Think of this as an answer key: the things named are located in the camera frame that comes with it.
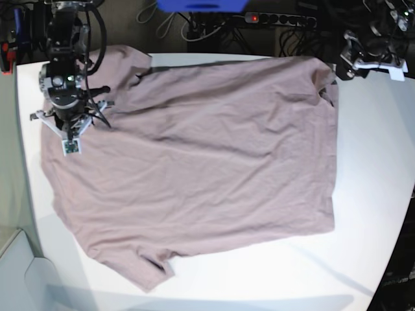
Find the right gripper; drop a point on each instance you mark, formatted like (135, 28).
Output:
(71, 123)

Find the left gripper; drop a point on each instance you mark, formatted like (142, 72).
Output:
(358, 57)

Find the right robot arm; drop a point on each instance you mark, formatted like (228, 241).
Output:
(64, 79)

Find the blue box at top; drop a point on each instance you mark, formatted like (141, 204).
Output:
(201, 5)

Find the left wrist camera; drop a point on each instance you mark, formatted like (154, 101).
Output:
(397, 74)

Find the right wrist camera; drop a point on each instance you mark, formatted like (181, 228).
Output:
(71, 146)

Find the mauve t-shirt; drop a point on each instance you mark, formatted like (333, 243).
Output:
(198, 160)

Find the black power strip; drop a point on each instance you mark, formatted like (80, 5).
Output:
(285, 20)

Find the grey side table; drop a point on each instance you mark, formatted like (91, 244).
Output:
(29, 282)

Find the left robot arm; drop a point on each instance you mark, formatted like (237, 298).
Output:
(394, 19)

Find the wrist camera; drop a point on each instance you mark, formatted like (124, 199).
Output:
(71, 146)
(397, 74)

